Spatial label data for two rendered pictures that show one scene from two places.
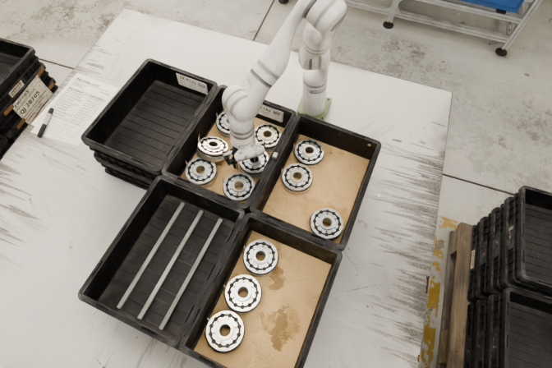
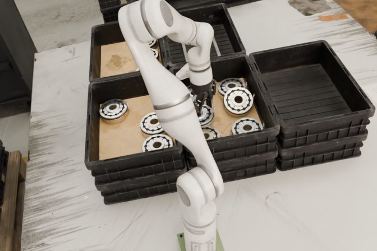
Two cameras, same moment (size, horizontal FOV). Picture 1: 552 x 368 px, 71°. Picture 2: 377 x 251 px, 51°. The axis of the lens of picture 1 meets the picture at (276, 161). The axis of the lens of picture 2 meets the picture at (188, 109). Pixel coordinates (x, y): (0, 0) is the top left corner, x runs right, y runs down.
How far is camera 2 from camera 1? 1.59 m
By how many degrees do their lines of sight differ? 75
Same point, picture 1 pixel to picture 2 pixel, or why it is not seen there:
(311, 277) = not seen: hidden behind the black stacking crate
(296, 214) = (141, 109)
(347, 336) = (80, 103)
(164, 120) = (306, 107)
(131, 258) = (225, 41)
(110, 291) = (221, 29)
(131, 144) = (306, 80)
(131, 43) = not seen: outside the picture
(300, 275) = not seen: hidden behind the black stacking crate
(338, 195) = (114, 137)
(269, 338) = (120, 56)
